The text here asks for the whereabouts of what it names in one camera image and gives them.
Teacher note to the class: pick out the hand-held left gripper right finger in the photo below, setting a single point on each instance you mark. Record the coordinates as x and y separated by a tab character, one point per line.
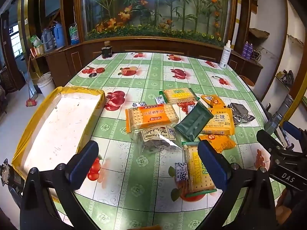
212	166

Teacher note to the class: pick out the dark ink bottle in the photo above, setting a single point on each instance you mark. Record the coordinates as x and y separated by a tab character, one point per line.
106	50

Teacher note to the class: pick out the white spray bottle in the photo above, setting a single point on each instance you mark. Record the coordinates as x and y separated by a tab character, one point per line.
225	55

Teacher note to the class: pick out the dark green packet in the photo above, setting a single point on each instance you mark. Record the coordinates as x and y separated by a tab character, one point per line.
194	122

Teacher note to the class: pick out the dark bag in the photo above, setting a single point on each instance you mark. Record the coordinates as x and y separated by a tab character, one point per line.
286	76

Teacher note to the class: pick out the small silver foil packet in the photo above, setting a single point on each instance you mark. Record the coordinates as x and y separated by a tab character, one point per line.
239	113

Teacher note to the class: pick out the grey thermos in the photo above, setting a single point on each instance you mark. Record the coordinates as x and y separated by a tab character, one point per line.
46	38

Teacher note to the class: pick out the purple bottle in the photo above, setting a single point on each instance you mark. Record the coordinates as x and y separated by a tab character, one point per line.
250	50
245	49

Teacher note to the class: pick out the black bottle cap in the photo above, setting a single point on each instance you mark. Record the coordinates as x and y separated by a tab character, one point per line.
92	75

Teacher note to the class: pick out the black and white candy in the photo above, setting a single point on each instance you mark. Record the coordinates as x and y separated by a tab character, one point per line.
191	107
139	104
160	100
181	171

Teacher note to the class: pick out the small orange snack packet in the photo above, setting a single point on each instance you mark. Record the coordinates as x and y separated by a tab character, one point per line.
220	141
213	100

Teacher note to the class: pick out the white tray with yellow tape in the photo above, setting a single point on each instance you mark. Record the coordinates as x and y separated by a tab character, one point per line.
60	124

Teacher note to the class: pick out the orange box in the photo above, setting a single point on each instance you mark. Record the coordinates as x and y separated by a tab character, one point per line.
38	50

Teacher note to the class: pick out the small electric motor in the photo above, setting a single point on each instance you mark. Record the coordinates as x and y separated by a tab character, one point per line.
8	177

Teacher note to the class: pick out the silver metal tube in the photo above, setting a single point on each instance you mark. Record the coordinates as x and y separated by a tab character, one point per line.
279	112

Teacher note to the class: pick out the wooden cabinet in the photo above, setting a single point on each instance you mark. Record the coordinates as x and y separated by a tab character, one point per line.
144	45

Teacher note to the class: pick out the barred window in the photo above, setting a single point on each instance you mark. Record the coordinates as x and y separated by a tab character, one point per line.
15	40

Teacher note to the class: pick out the red broom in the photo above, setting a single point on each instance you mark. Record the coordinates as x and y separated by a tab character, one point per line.
31	98

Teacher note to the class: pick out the green bag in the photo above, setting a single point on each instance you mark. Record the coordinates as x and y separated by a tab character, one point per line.
36	40

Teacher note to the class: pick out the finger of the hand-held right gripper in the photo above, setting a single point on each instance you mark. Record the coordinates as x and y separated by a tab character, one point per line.
293	130
266	136

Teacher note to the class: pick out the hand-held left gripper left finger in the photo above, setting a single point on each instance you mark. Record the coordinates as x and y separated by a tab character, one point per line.
84	165

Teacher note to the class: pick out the blue thermos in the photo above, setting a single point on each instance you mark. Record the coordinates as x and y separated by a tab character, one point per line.
58	34

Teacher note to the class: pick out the green fruit print tablecloth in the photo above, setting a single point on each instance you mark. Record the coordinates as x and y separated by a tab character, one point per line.
148	81

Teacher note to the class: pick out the yellow cracker pack green ends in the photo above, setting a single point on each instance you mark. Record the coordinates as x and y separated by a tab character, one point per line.
178	95
196	170

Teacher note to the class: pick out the white plastic bucket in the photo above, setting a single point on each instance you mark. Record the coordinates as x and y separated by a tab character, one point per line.
46	83

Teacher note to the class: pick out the clear packet with dark snack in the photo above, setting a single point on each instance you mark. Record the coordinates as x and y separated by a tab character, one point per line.
156	136

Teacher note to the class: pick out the orange yellow biscuit pack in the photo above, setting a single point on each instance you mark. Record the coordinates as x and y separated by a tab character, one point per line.
221	122

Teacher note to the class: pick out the red bottle cap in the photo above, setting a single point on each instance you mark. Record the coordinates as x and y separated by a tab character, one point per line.
99	70

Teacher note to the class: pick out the orange cracker pack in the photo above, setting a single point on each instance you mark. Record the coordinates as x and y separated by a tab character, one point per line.
151	118

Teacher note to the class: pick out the glass display with artificial flowers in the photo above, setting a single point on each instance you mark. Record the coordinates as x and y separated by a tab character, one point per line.
156	9

